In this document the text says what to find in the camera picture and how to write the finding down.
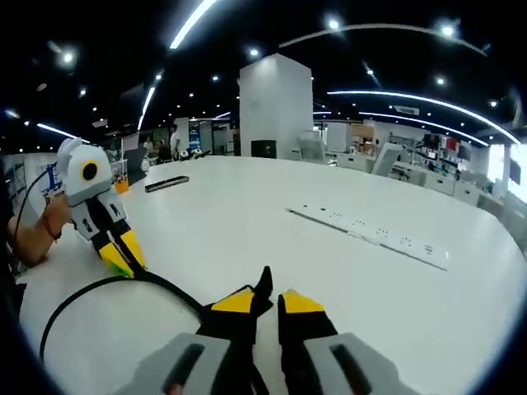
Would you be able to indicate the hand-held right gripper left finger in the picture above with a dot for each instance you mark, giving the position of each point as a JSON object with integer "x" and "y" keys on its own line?
{"x": 189, "y": 362}

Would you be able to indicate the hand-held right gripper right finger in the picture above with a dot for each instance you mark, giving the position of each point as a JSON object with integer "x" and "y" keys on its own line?
{"x": 329, "y": 362}

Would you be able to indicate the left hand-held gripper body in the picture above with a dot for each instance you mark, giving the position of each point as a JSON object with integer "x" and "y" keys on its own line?
{"x": 82, "y": 177}

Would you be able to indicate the person's left hand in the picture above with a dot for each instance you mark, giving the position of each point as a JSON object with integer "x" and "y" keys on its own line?
{"x": 61, "y": 216}

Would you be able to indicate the orange cup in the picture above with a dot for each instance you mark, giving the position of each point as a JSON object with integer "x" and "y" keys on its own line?
{"x": 122, "y": 187}

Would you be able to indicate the white blue notice board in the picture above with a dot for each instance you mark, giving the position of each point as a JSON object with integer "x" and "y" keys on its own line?
{"x": 51, "y": 181}

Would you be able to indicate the dark laptop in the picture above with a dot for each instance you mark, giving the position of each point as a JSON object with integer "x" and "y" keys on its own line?
{"x": 136, "y": 164}

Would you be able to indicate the black flat device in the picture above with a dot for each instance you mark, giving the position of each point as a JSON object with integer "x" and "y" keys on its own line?
{"x": 166, "y": 184}

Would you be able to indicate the white power strip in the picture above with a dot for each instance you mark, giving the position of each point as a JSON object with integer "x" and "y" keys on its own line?
{"x": 370, "y": 232}

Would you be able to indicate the black cabinet box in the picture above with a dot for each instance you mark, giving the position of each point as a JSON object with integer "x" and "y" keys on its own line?
{"x": 263, "y": 149}

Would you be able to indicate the long ceiling light strip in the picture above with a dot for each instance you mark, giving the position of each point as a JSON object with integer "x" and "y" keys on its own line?
{"x": 193, "y": 22}

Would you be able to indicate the white square pillar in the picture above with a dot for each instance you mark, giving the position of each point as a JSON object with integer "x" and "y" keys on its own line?
{"x": 276, "y": 107}

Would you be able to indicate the grey mesh office chair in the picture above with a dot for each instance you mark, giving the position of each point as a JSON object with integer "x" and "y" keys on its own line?
{"x": 311, "y": 150}

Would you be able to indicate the white office chair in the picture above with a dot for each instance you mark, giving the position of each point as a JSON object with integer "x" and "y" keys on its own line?
{"x": 386, "y": 158}

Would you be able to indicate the white low cabinets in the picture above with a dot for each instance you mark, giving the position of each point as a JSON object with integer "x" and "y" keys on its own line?
{"x": 453, "y": 187}

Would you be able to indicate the white tall cabinet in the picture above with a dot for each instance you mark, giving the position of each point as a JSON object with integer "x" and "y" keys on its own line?
{"x": 337, "y": 138}

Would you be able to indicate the shelf with coloured boxes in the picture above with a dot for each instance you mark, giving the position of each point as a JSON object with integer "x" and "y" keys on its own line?
{"x": 446, "y": 148}

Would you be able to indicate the ceiling air vent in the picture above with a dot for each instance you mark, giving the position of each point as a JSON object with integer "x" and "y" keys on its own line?
{"x": 407, "y": 110}

